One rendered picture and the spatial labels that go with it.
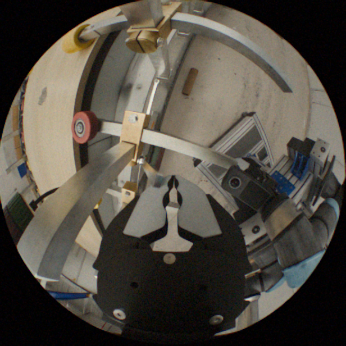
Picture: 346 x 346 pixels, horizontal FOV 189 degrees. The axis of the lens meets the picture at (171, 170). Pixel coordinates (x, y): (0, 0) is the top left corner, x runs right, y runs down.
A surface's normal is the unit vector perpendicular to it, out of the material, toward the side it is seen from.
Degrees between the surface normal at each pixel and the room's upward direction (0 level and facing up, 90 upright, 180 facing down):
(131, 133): 0
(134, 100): 0
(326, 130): 90
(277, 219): 90
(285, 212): 90
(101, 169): 90
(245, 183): 31
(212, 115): 0
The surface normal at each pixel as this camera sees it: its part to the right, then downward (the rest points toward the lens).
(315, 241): -0.27, -0.85
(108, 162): 0.29, -0.83
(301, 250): -0.76, -0.58
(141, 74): -0.03, 0.48
